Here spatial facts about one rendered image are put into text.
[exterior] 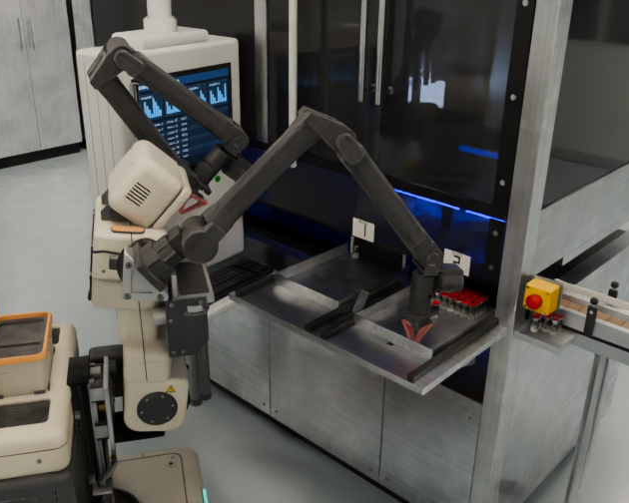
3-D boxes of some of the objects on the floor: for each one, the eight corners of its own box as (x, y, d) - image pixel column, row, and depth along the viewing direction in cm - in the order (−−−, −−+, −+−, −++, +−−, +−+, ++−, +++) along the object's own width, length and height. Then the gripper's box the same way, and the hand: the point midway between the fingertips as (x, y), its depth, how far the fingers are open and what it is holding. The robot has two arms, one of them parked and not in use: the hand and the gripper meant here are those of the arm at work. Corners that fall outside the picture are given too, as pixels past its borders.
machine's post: (472, 546, 240) (574, -185, 154) (488, 556, 236) (602, -187, 151) (461, 557, 235) (561, -189, 150) (477, 567, 231) (589, -191, 146)
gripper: (421, 281, 185) (413, 335, 190) (397, 290, 178) (390, 346, 183) (443, 290, 181) (435, 345, 186) (420, 300, 174) (412, 357, 179)
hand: (413, 342), depth 184 cm, fingers closed, pressing on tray
